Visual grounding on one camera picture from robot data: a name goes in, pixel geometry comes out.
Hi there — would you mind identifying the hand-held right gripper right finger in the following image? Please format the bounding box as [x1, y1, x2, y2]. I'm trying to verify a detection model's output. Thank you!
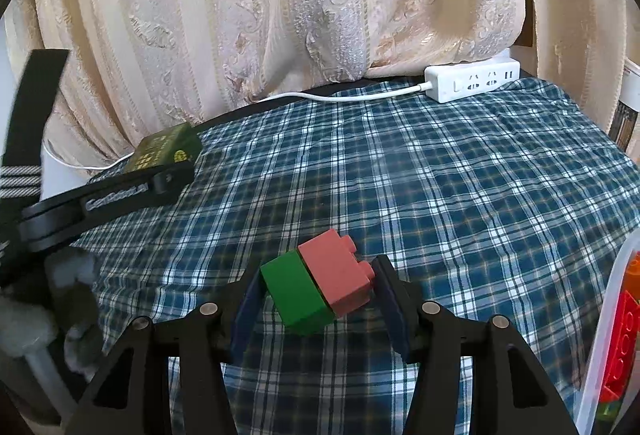
[372, 255, 581, 435]

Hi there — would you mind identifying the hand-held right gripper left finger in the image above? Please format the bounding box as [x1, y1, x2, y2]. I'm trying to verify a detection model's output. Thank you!
[62, 267, 268, 435]

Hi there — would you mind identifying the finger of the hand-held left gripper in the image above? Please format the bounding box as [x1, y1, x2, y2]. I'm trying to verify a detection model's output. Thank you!
[20, 161, 196, 256]

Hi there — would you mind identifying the green building block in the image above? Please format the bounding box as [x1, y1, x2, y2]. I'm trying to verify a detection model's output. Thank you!
[260, 251, 335, 336]

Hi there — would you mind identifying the dark green grid box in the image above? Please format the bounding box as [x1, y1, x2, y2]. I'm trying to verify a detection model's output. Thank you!
[122, 123, 202, 176]

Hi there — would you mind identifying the pink building block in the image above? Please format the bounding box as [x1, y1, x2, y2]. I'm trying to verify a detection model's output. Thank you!
[297, 229, 377, 318]

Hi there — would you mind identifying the clear plastic container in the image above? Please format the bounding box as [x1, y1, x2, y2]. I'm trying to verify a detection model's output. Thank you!
[575, 230, 640, 435]

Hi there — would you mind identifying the red building block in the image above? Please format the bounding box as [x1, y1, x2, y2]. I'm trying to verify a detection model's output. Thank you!
[597, 292, 640, 403]

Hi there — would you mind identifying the blue plaid tablecloth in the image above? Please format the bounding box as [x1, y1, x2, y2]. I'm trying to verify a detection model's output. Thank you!
[75, 76, 640, 435]

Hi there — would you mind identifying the white power strip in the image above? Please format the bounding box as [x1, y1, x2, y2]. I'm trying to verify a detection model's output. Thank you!
[424, 57, 521, 104]

